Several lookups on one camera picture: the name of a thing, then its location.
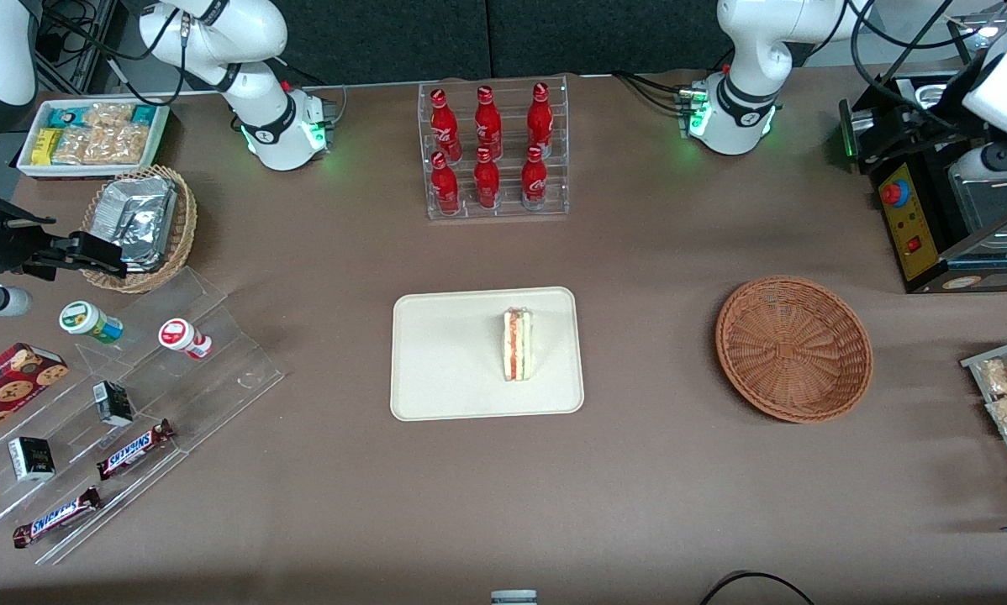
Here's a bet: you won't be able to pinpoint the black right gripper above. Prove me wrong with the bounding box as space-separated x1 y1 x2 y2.
0 206 128 281

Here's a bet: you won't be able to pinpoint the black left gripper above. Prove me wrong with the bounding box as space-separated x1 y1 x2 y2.
857 77 988 173

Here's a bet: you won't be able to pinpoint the triangular sandwich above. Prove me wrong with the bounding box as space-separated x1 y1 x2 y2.
503 308 535 382

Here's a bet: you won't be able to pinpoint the white rectangular snack tray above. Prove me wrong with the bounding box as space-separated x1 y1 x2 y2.
17 98 171 179

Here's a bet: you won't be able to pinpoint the light tan wicker basket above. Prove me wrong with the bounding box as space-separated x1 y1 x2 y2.
79 165 198 294

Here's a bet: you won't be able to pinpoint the brown wicker basket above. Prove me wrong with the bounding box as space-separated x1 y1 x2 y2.
715 276 874 424

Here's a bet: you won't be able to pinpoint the cream plastic tray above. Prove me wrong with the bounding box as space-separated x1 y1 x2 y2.
390 287 586 422

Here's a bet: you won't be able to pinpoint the green lid snack cup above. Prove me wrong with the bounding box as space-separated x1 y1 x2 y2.
59 300 124 345

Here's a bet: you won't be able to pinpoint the black glass food warmer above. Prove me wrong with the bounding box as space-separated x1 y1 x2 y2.
840 13 1007 295

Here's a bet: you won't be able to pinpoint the silver foil packet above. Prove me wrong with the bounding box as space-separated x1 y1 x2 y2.
90 176 178 273

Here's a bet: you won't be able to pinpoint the clear bag of nuts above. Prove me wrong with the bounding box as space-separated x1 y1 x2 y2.
83 103 136 129
52 124 151 166

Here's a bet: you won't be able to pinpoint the red lid snack cup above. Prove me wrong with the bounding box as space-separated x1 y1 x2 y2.
158 318 214 360

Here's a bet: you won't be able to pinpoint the red tartan cookie box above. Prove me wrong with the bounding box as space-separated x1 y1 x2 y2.
0 342 70 449

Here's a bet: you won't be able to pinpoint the small black carton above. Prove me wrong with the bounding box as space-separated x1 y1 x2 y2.
8 436 56 482
92 380 135 427

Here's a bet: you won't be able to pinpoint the clear acrylic step display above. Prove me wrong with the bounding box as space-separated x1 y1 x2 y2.
0 267 286 566

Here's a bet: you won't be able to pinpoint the brown Snickers bar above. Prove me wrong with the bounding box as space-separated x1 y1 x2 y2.
96 418 176 481
12 486 103 549

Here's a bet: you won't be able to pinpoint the red cola bottle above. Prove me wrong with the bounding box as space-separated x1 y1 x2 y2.
474 86 504 160
473 148 501 211
521 145 549 211
527 82 555 157
430 151 461 215
430 88 462 162

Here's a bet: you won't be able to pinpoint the dark fabric partition panel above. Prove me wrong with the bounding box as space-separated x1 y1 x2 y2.
272 0 727 87

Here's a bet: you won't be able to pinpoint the clear acrylic bottle rack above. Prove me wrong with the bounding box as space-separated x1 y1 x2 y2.
418 76 570 221

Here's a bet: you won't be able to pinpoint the grey wire rack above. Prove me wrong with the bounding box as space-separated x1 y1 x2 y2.
961 334 1007 513

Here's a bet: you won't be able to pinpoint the black hanging cables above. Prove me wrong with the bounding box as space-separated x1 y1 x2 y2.
37 0 187 108

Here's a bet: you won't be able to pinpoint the black arm base cables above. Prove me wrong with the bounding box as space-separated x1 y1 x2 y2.
611 69 691 116

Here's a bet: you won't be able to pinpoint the black looped cable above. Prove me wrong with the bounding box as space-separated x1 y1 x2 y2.
700 571 815 605

